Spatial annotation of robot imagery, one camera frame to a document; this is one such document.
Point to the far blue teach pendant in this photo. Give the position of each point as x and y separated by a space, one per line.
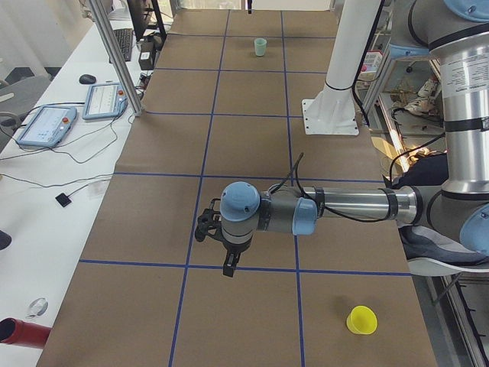
104 101

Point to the black keyboard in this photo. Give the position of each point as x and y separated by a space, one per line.
125 37

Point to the red cylinder bottle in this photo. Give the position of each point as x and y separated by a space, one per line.
20 333

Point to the black box on desk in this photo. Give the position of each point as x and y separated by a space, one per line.
149 48

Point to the light green plastic cup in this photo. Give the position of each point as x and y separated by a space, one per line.
260 46

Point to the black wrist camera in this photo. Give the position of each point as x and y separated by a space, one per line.
209 224

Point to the near blue teach pendant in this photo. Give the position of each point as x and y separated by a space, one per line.
48 127

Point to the small black square pad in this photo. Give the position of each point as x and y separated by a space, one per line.
63 199

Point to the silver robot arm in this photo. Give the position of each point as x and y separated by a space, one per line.
442 214

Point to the aluminium frame post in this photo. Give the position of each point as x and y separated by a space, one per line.
111 45

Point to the yellow plastic cup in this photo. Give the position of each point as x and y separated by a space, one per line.
362 320

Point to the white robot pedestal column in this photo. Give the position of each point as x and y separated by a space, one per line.
332 112

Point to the blue teach pendant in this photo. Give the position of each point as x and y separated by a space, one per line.
48 127
104 101

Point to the black computer mouse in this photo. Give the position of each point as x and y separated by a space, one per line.
87 79

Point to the clear tape roll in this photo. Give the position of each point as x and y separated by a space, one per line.
37 308

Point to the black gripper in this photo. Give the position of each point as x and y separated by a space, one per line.
234 249

